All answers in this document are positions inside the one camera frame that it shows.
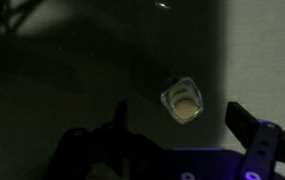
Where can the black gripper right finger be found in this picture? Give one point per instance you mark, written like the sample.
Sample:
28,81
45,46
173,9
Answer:
242,125

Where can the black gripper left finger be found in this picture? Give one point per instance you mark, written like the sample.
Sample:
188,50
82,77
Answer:
121,115

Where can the wrapped hamburger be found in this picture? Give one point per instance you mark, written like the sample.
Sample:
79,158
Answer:
183,101

